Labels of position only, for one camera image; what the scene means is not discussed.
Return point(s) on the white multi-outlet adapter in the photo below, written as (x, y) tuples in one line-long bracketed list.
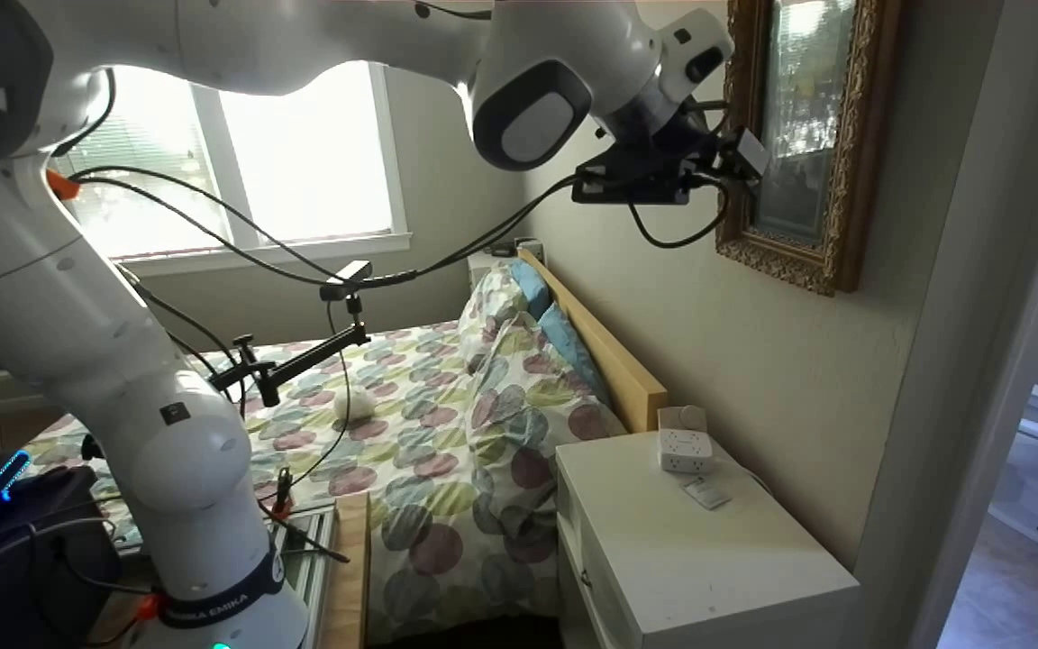
[(686, 451)]

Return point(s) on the white ball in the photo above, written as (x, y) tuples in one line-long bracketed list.
[(354, 406)]

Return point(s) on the window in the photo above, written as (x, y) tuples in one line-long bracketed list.
[(303, 153)]

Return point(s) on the blue pillow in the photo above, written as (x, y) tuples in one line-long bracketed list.
[(573, 347), (530, 287)]

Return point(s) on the bed with patterned cover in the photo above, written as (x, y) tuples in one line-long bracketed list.
[(411, 433)]

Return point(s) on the white nightstand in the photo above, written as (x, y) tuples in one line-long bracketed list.
[(708, 559)]

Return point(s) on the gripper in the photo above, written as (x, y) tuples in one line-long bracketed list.
[(686, 144)]

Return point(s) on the camera on mount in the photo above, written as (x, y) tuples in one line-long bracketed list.
[(312, 356)]

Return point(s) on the small white packet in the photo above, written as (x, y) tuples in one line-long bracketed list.
[(706, 493)]

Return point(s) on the black clamp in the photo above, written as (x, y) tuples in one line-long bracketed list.
[(282, 496)]

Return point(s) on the black box with blue light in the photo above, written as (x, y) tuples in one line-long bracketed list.
[(23, 550)]

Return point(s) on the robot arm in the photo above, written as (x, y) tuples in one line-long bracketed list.
[(122, 379)]

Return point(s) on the small patterned pillow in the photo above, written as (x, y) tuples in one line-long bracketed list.
[(492, 306)]

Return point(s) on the white bedside table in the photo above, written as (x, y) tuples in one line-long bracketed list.
[(487, 266)]

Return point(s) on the gilt picture frame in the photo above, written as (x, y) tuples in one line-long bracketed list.
[(854, 135)]

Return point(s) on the large patterned pillow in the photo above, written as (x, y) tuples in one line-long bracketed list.
[(528, 424)]

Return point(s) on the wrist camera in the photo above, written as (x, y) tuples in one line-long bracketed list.
[(627, 185)]

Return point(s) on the wall socket plate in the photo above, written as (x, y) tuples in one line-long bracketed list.
[(681, 417)]

